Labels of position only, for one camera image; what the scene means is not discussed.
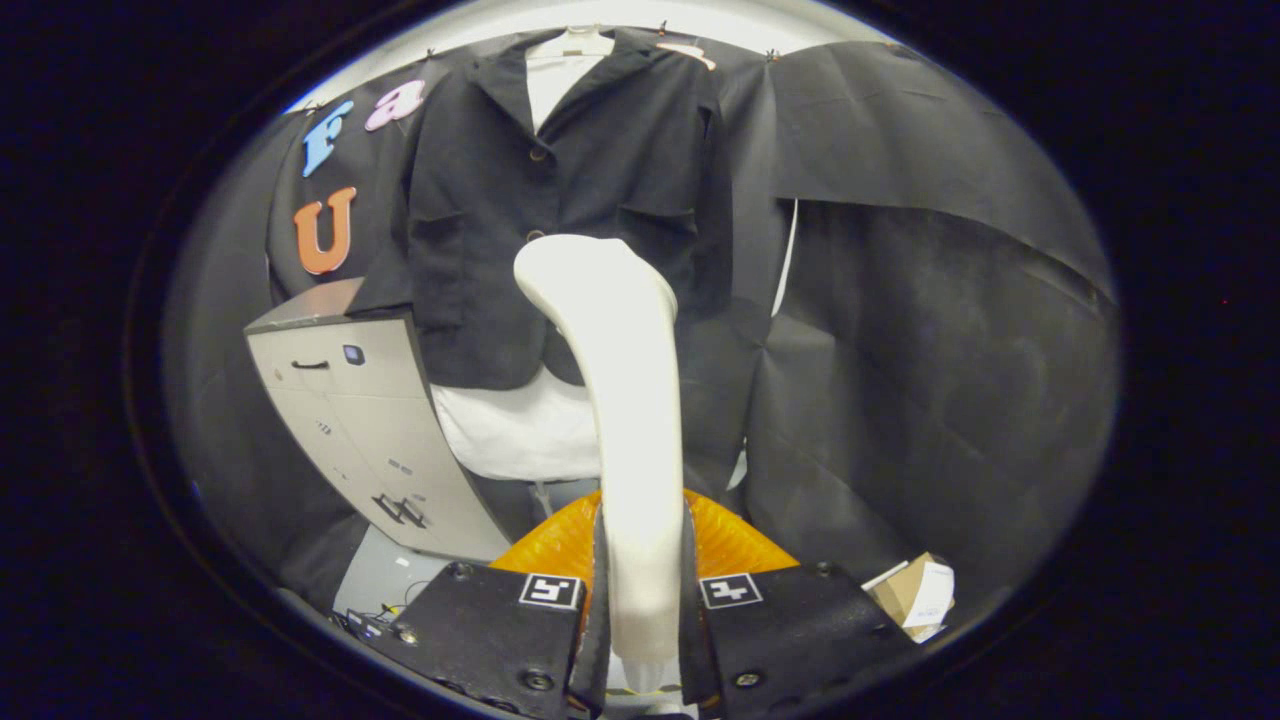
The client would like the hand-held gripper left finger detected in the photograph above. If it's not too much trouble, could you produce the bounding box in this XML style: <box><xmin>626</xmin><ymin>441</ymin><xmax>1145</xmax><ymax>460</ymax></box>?
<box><xmin>370</xmin><ymin>493</ymin><xmax>613</xmax><ymax>720</ymax></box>

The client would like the white garment steamer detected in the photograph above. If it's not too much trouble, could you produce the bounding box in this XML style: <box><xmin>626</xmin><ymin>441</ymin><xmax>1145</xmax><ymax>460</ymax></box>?
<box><xmin>513</xmin><ymin>235</ymin><xmax>686</xmax><ymax>720</ymax></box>

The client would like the black backdrop cloth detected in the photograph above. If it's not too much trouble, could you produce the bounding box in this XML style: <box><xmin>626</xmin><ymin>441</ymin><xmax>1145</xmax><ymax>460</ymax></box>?
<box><xmin>165</xmin><ymin>25</ymin><xmax>1121</xmax><ymax>611</ymax></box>

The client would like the white shirt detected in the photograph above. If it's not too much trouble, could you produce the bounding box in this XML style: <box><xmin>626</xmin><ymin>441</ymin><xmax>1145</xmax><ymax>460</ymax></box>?
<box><xmin>430</xmin><ymin>50</ymin><xmax>616</xmax><ymax>483</ymax></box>

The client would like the white clothes hanger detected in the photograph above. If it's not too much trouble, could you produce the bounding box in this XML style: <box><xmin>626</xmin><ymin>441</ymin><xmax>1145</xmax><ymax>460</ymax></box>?
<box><xmin>525</xmin><ymin>25</ymin><xmax>616</xmax><ymax>61</ymax></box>

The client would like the cardboard box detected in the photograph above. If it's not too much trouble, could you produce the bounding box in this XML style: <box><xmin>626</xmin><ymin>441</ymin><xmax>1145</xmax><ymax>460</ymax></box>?
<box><xmin>865</xmin><ymin>552</ymin><xmax>957</xmax><ymax>644</ymax></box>

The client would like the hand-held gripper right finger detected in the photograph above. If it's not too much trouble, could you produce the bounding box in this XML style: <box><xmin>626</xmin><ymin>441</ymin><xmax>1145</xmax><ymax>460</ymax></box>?
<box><xmin>680</xmin><ymin>493</ymin><xmax>916</xmax><ymax>720</ymax></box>

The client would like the thin white cord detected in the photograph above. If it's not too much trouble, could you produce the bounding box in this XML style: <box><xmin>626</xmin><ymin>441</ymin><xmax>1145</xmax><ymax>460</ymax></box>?
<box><xmin>770</xmin><ymin>198</ymin><xmax>801</xmax><ymax>317</ymax></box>

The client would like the black blazer jacket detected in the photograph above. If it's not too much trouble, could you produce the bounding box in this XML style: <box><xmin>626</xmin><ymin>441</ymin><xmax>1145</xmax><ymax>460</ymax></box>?
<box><xmin>345</xmin><ymin>28</ymin><xmax>771</xmax><ymax>391</ymax></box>

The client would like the grey cabinet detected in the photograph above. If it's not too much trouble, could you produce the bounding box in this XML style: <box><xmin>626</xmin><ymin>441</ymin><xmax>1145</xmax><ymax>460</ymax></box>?
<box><xmin>245</xmin><ymin>278</ymin><xmax>513</xmax><ymax>563</ymax></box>

